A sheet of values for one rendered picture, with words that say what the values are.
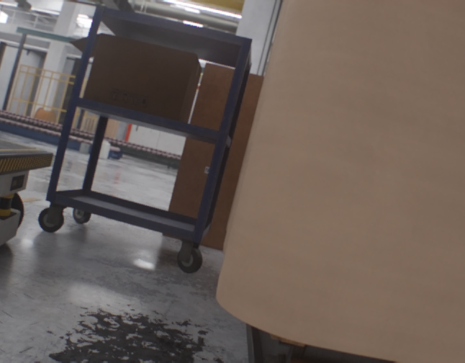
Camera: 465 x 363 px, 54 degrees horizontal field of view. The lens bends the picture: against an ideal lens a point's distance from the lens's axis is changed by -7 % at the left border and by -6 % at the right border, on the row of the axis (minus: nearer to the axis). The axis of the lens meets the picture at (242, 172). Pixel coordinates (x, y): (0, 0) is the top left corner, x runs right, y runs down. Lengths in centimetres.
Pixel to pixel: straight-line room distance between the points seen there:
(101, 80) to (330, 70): 138
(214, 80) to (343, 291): 194
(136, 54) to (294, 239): 139
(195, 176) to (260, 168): 176
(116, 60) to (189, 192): 86
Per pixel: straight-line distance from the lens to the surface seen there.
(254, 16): 1215
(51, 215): 196
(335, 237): 67
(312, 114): 69
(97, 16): 197
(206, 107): 250
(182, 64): 191
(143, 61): 194
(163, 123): 181
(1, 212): 143
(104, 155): 921
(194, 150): 248
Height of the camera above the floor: 42
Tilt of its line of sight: level
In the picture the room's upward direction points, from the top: 14 degrees clockwise
